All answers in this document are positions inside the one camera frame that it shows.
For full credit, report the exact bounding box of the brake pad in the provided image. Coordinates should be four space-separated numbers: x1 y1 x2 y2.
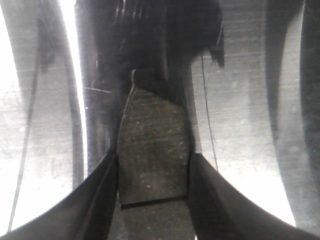
116 68 196 240

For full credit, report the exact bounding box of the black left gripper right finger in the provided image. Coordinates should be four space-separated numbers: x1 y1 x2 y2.
188 153 319 240

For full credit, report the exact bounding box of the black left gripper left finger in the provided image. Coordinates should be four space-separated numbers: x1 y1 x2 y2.
1 153 117 240

